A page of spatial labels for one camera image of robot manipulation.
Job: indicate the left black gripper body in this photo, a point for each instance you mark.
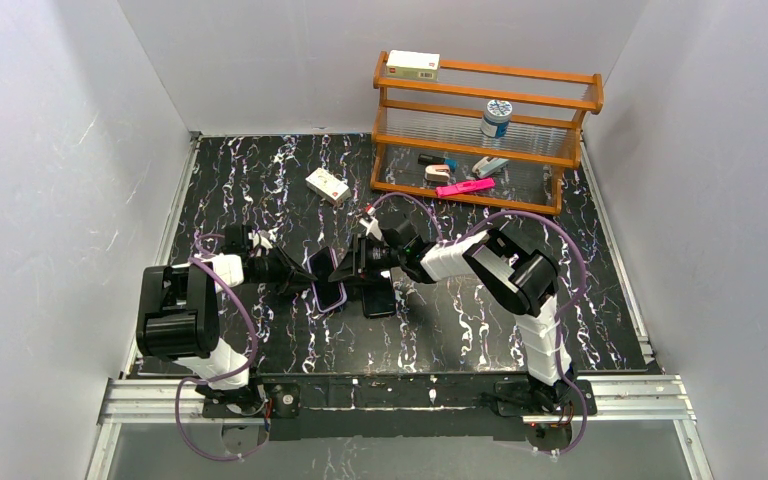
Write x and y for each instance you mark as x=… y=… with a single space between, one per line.
x=284 y=268

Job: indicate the white red small box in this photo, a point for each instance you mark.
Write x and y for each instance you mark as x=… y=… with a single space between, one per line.
x=329 y=187

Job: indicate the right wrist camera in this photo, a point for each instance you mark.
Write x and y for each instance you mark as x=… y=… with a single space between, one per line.
x=369 y=222

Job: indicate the pink highlighter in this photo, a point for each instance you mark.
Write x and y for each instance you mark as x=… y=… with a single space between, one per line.
x=465 y=187

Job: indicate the white smartphone dark screen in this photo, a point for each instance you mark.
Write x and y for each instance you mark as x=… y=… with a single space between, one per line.
x=378 y=305

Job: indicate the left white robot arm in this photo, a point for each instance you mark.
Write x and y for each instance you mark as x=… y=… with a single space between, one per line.
x=178 y=312

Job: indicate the pink-edged dark smartphone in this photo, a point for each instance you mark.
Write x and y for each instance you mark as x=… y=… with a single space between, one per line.
x=326 y=278

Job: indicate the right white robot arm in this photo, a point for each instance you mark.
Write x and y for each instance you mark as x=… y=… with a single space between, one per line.
x=518 y=273

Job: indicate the black phone case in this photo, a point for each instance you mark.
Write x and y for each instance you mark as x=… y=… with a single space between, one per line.
x=377 y=315

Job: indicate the lavender smartphone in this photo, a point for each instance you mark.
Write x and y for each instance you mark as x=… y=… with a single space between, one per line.
x=331 y=309

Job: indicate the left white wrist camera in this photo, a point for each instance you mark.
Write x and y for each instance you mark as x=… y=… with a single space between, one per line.
x=260 y=243

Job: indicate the white teal stapler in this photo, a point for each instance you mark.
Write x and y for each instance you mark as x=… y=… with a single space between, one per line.
x=488 y=166

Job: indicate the orange wooden shelf rack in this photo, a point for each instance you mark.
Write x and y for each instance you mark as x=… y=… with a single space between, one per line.
x=511 y=133

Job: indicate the beige small stapler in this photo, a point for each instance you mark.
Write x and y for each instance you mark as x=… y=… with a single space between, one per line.
x=437 y=173

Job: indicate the white box on shelf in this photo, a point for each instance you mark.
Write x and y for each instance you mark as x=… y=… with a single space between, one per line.
x=412 y=65

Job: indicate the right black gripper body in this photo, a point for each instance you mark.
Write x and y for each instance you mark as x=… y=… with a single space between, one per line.
x=362 y=259

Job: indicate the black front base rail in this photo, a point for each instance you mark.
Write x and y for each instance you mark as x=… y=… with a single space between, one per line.
x=425 y=405

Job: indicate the blue white round jar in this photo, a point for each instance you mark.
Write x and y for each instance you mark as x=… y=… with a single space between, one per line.
x=496 y=118

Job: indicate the black teal marker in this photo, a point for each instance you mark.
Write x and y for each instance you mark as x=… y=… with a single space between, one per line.
x=427 y=159

